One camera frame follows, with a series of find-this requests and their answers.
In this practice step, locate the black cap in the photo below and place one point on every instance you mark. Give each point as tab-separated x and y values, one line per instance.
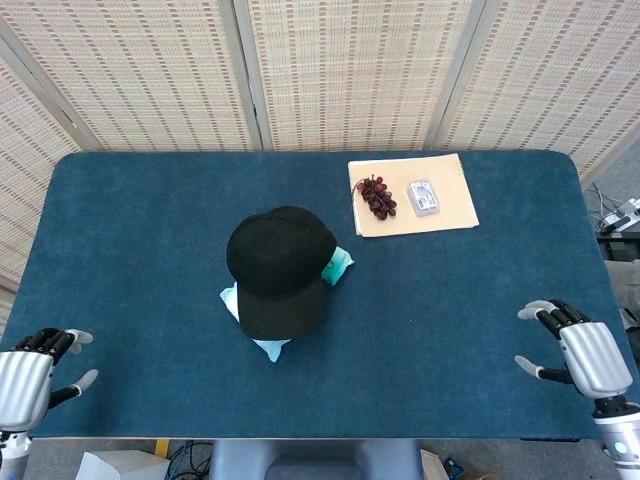
280	260

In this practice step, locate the light blue wet wipes pack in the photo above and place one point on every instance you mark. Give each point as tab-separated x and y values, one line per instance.
272	350

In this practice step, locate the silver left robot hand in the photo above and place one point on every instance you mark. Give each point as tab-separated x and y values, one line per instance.
22	390

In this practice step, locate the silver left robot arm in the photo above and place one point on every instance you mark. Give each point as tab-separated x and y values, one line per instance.
12	455

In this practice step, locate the white power strip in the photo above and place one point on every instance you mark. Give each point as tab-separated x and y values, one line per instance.
622	215

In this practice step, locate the clear box of purple picks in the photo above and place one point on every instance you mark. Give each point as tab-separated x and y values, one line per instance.
424	198

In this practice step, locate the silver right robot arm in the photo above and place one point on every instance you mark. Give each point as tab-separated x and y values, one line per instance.
620	442

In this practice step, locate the beige manila folder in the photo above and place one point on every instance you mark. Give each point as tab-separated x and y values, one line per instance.
455	210

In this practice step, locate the white cardboard box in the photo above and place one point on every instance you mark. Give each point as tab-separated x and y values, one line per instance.
115	467

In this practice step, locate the brown cardboard box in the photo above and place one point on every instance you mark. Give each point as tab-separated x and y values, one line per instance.
435	467

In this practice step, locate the green wet wipes pack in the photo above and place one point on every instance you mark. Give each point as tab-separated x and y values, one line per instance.
341	265

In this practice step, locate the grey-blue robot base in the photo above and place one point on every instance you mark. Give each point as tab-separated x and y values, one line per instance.
315	460

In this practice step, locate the dark red grape bunch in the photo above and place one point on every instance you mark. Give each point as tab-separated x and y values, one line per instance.
380	197

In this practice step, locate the woven bamboo screen panel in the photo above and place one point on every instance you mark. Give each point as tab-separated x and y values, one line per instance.
140	75
350	75
25	175
550	75

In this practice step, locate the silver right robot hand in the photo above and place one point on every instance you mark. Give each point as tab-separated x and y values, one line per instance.
595	357

